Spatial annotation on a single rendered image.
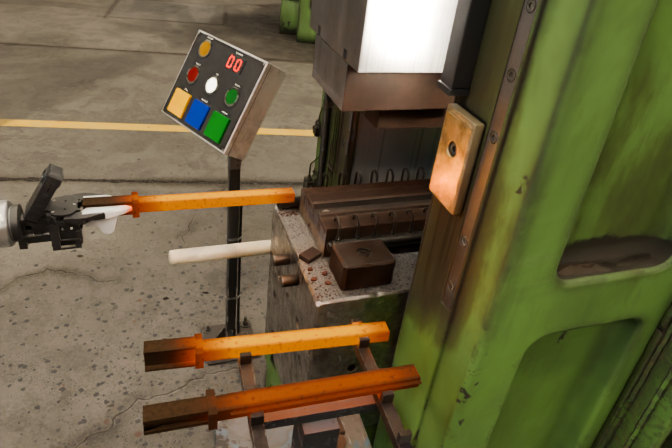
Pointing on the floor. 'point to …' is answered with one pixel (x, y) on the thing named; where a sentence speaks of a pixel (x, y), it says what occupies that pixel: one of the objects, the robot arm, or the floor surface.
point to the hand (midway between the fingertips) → (124, 203)
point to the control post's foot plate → (224, 336)
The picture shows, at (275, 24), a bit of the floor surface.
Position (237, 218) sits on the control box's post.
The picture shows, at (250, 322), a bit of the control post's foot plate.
